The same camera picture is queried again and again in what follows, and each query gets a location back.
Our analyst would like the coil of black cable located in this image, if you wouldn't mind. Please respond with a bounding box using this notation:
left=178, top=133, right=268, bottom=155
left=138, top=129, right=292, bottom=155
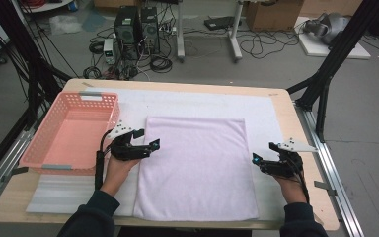
left=82, top=65, right=103, bottom=80
left=149, top=55, right=174, bottom=74

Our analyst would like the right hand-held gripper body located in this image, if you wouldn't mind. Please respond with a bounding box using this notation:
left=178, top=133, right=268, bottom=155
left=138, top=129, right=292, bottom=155
left=259, top=137, right=319, bottom=180

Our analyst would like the grey plastic shell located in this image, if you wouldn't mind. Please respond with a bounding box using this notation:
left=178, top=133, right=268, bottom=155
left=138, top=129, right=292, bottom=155
left=302, top=12, right=351, bottom=45

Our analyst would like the pink plastic basket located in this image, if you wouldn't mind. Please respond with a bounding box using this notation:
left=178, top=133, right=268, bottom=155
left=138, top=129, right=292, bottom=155
left=18, top=91, right=121, bottom=176

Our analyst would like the lilac printed towel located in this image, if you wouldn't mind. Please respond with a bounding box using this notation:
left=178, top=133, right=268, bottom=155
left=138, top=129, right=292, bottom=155
left=132, top=116, right=261, bottom=222

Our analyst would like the person's left hand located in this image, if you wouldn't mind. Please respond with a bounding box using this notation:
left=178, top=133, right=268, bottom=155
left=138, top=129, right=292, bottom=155
left=99, top=154, right=141, bottom=198

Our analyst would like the grey metal bracket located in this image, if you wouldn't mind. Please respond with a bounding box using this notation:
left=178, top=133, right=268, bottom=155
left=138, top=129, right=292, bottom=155
left=313, top=180, right=339, bottom=197
left=1, top=166, right=30, bottom=184

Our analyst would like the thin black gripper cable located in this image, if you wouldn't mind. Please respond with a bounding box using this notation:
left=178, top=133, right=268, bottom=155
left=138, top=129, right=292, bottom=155
left=289, top=157, right=311, bottom=205

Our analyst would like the person's right hand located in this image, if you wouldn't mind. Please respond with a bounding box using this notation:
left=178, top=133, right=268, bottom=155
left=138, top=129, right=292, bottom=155
left=273, top=174, right=307, bottom=205

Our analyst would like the black metal stand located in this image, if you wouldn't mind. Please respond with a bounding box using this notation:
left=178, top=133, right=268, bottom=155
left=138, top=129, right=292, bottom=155
left=285, top=0, right=379, bottom=144
left=0, top=0, right=73, bottom=132

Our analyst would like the white desk frame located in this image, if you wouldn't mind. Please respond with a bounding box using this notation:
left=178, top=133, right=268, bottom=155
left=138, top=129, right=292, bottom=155
left=176, top=0, right=245, bottom=63

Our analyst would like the clear plastic bag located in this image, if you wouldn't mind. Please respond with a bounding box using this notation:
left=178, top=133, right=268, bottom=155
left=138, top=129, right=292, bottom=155
left=47, top=14, right=83, bottom=36

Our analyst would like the black computer tower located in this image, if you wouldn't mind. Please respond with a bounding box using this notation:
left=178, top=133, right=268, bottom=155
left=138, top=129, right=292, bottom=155
left=139, top=6, right=162, bottom=55
left=113, top=5, right=142, bottom=60

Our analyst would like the flat black box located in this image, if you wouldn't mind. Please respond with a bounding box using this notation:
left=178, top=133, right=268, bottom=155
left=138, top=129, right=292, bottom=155
left=203, top=15, right=243, bottom=32

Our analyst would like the large cardboard box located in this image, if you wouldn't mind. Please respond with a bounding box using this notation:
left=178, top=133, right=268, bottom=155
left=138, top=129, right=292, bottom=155
left=245, top=0, right=305, bottom=33

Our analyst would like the white power supply unit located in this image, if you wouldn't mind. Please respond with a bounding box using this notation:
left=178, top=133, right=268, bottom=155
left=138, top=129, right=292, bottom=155
left=102, top=38, right=117, bottom=66

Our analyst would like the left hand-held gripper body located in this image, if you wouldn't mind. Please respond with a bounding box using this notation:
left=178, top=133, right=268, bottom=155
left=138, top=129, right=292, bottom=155
left=106, top=119, right=153, bottom=162

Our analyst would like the white foam mat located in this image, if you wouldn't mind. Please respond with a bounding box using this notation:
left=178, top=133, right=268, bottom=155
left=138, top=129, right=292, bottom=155
left=25, top=86, right=308, bottom=223

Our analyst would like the white floor board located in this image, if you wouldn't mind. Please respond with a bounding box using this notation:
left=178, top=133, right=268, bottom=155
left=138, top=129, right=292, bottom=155
left=294, top=16, right=372, bottom=60

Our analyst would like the aluminium rail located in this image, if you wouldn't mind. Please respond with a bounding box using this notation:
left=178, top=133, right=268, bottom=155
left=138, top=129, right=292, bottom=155
left=0, top=129, right=36, bottom=216
left=294, top=100, right=365, bottom=237

